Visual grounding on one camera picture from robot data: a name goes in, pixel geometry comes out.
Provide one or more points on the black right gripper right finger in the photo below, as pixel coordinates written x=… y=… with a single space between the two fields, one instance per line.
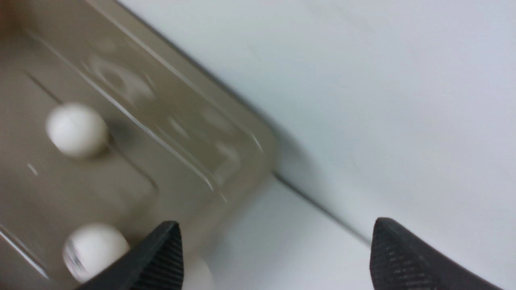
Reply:
x=399 y=260

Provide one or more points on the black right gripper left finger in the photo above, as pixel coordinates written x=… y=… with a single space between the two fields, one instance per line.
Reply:
x=155 y=263

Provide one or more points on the white ping-pong ball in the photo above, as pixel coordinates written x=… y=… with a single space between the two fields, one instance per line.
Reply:
x=91 y=249

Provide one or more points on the tan plastic bin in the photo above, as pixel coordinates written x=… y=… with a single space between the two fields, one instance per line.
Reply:
x=181 y=148

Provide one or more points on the white ping-pong ball hidden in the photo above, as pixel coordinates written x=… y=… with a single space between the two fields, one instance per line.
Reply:
x=77 y=131

